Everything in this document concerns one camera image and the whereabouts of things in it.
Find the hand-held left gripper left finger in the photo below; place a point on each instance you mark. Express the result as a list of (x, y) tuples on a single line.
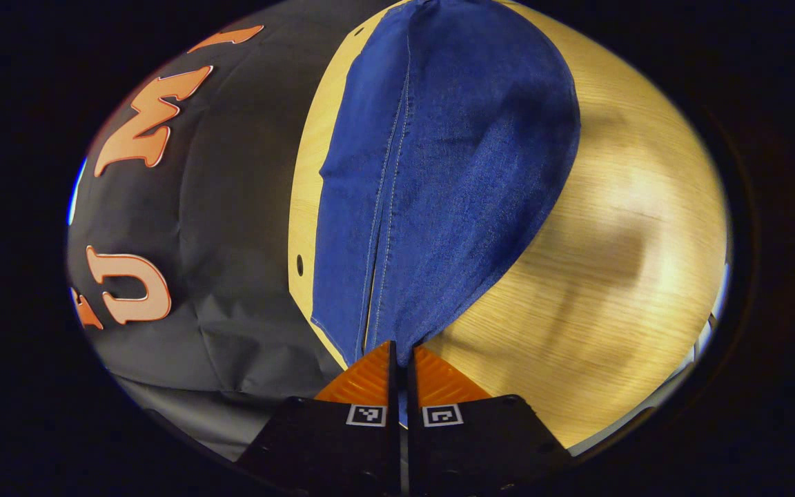
[(392, 386)]

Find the black backdrop cloth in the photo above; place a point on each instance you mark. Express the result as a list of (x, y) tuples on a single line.
[(246, 207)]

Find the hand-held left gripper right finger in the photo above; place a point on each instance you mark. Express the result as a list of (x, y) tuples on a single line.
[(412, 393)]

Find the blue denim jeans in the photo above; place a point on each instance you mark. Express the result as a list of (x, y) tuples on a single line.
[(453, 172)]

